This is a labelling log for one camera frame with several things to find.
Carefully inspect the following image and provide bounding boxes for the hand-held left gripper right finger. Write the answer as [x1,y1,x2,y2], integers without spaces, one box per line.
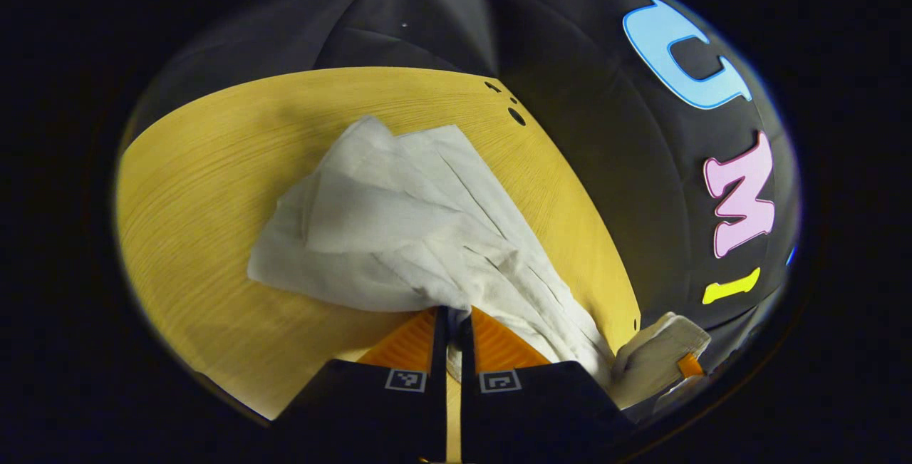
[460,306,635,464]

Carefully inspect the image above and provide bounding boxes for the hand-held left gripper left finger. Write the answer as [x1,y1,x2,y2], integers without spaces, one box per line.
[274,306,450,464]

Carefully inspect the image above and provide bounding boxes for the white jeans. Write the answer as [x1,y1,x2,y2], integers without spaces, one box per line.
[247,116,712,411]

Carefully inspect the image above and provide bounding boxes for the black backdrop cloth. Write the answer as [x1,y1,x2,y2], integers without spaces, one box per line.
[135,0,800,379]

